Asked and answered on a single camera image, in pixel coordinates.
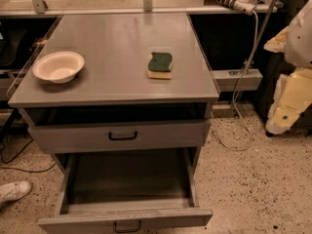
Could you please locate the white bowl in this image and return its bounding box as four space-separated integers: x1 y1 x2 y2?
32 52 85 84

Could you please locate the black floor cable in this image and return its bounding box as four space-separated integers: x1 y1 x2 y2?
0 136 57 174

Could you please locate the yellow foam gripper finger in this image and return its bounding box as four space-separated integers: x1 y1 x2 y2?
263 26 312 136

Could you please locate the grey drawer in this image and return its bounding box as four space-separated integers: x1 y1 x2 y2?
28 120 210 154
38 148 213 234

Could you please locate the grey metal cabinet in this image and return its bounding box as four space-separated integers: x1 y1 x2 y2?
7 13 220 168

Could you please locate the white sneaker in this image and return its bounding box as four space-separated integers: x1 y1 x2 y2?
0 180 32 203

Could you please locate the striped wrapped hose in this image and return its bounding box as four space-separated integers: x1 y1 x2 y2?
204 0 257 17

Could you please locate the white cable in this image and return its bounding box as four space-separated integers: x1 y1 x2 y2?
211 10 259 152

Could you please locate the grey top drawer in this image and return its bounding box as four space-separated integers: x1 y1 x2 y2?
28 120 210 154

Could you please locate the green yellow sponge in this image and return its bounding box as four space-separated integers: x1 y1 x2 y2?
147 52 173 79

